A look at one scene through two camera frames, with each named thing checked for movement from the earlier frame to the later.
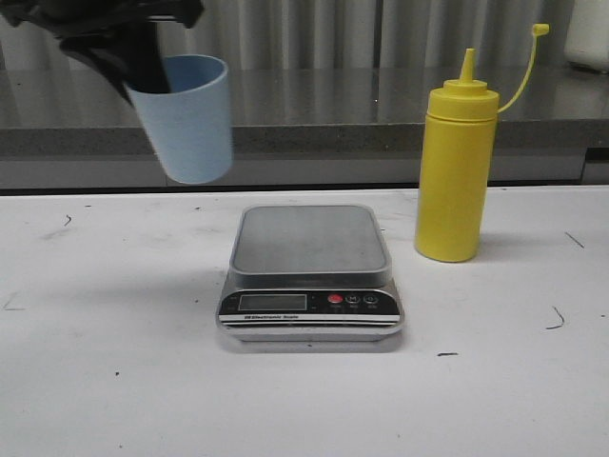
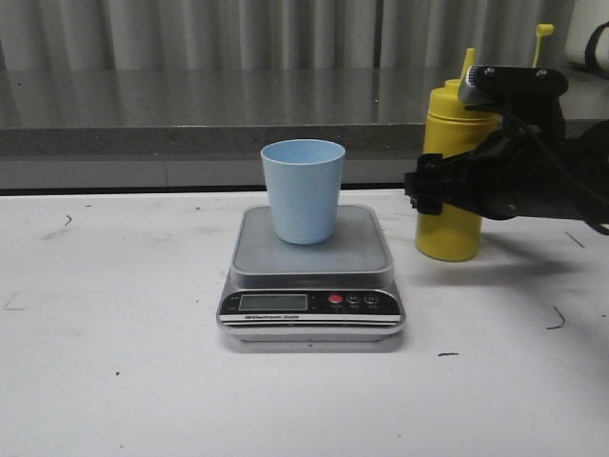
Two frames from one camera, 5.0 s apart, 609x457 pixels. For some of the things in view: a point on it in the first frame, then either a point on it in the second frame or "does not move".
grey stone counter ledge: x=304 y=129 does not move
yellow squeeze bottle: x=456 y=163 does not move
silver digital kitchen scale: x=314 y=273 does not move
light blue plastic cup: x=190 y=126 -> x=304 y=177
